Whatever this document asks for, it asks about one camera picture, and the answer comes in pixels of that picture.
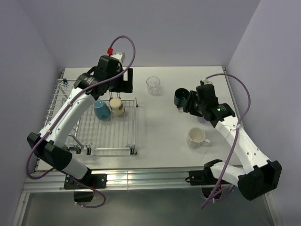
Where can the cream tumbler with brown band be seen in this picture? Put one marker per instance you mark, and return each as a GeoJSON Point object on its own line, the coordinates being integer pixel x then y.
{"type": "Point", "coordinates": [116, 107]}

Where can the white ceramic mug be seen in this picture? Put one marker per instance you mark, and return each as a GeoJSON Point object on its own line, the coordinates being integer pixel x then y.
{"type": "Point", "coordinates": [196, 138]}

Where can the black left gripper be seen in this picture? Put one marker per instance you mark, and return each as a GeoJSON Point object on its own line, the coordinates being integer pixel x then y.
{"type": "Point", "coordinates": [124, 86]}

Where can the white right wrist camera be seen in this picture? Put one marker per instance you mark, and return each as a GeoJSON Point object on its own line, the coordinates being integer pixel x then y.
{"type": "Point", "coordinates": [205, 81]}

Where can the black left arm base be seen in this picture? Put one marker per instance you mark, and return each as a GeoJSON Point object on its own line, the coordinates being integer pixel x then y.
{"type": "Point", "coordinates": [95, 181]}

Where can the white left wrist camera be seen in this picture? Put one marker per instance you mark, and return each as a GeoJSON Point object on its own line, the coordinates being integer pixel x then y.
{"type": "Point", "coordinates": [117, 55]}

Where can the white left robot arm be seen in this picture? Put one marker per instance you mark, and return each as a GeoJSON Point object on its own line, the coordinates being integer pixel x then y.
{"type": "Point", "coordinates": [48, 144]}

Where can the lavender plastic cup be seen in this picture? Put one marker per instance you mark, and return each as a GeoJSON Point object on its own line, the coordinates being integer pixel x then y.
{"type": "Point", "coordinates": [201, 120]}

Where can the blue floral mug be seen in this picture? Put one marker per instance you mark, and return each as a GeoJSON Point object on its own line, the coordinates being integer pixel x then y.
{"type": "Point", "coordinates": [101, 110]}

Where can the dark green mug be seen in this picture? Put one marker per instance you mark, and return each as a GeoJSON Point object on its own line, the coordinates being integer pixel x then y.
{"type": "Point", "coordinates": [181, 96]}

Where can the clear glass tumbler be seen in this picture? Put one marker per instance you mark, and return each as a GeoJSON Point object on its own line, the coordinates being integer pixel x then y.
{"type": "Point", "coordinates": [153, 84]}

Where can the white wire dish rack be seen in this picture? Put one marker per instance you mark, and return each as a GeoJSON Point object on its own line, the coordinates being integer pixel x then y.
{"type": "Point", "coordinates": [112, 137]}

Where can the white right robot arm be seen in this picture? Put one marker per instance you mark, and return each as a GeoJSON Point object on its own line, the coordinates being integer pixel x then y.
{"type": "Point", "coordinates": [258, 174]}

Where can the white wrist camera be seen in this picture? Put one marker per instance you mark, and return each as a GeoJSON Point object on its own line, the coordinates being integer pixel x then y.
{"type": "Point", "coordinates": [117, 55]}
{"type": "Point", "coordinates": [205, 81]}

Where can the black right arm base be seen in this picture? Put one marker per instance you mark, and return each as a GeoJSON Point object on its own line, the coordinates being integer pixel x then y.
{"type": "Point", "coordinates": [202, 178]}

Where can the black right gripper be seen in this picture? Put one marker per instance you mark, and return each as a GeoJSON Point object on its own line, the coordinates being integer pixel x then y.
{"type": "Point", "coordinates": [189, 106]}

